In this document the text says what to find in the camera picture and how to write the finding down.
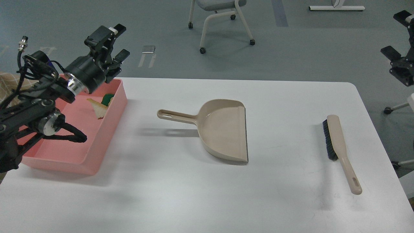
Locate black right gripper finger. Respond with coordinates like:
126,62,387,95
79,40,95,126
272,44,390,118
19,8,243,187
393,10,414,32
380,46,405,63

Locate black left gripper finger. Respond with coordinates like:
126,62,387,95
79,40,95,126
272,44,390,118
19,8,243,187
112,49,130,67
84,24,126,55

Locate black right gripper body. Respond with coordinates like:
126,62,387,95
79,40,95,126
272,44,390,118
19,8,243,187
389,57,414,86

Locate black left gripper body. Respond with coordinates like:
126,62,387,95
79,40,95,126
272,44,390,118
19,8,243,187
64,55,122,95

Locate yellow green sponge piece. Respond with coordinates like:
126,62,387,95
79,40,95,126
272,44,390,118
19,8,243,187
101,94,115,106

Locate beige hand brush black bristles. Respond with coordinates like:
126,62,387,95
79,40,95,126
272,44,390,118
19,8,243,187
322,115,363,195

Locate beige plastic dustpan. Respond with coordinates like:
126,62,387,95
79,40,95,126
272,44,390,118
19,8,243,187
157,99,249,163

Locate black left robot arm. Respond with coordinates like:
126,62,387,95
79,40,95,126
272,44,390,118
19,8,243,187
1,24,130,173

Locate pink plastic bin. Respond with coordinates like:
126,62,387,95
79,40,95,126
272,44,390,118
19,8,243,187
22,79,127,175

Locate white chair base right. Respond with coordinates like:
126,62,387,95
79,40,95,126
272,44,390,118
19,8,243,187
383,93,414,115

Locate beige checkered cloth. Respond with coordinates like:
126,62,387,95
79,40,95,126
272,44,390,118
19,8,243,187
0,71,20,103

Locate white desk foot bar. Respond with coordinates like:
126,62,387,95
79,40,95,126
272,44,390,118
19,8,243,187
309,0,365,11

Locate white office chair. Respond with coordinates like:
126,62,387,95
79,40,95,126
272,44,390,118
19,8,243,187
188,0,256,54

